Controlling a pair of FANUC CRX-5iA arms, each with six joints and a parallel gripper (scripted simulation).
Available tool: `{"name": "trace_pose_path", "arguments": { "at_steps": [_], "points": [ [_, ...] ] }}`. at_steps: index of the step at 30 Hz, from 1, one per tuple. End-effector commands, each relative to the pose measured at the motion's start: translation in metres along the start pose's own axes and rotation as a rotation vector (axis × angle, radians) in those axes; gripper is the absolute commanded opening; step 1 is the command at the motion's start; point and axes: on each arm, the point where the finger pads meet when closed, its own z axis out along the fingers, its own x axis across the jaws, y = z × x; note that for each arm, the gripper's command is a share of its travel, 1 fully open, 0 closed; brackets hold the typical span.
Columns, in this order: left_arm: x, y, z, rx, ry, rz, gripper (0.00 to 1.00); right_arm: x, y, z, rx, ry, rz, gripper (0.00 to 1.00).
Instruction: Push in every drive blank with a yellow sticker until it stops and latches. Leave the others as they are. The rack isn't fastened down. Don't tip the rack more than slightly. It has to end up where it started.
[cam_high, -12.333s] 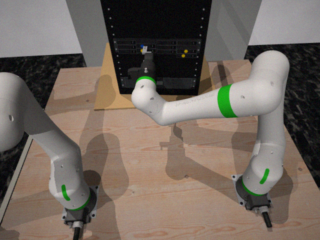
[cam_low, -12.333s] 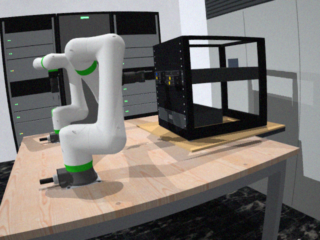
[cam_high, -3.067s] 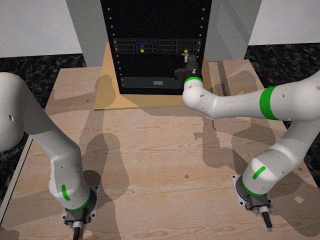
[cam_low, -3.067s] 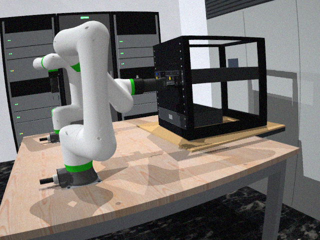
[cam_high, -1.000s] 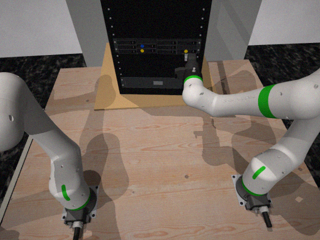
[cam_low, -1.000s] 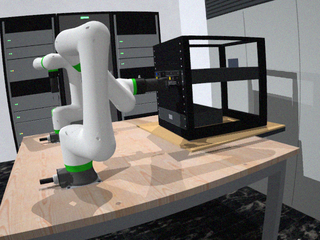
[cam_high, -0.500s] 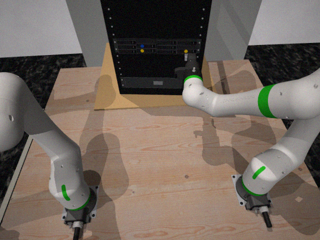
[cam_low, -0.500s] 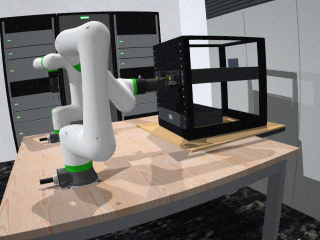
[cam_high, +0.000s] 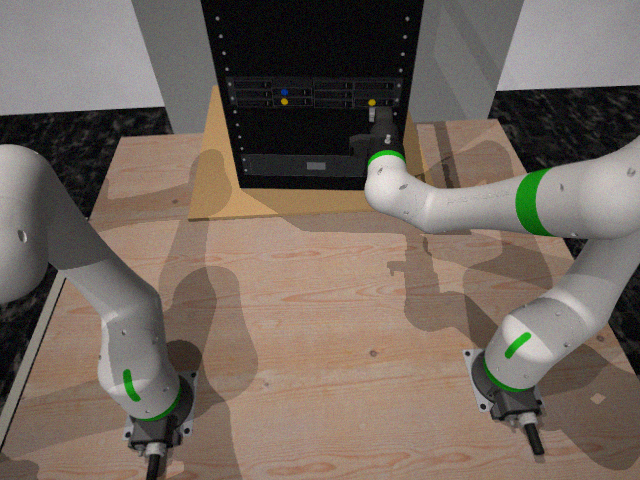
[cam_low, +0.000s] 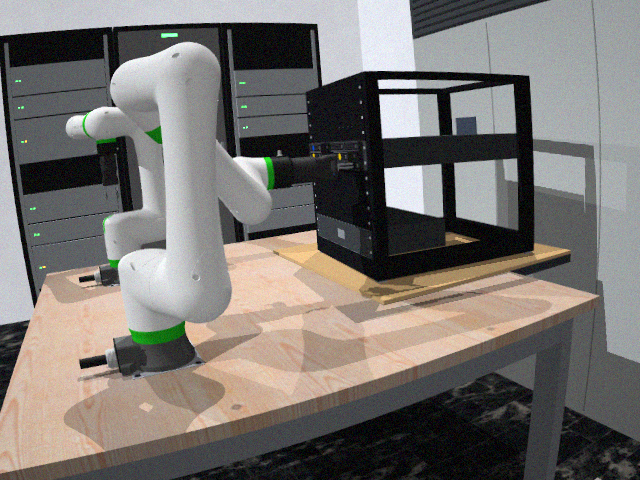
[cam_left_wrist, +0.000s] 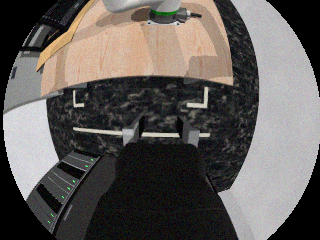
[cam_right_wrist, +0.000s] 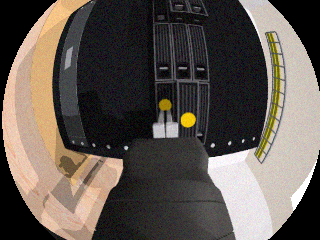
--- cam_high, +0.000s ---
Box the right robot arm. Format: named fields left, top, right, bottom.
left=364, top=135, right=640, bottom=455

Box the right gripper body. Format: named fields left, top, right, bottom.
left=349, top=106, right=405, bottom=165

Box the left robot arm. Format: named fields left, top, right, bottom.
left=0, top=144, right=193, bottom=480

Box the black open rack frame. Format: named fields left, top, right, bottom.
left=200, top=0, right=424, bottom=190

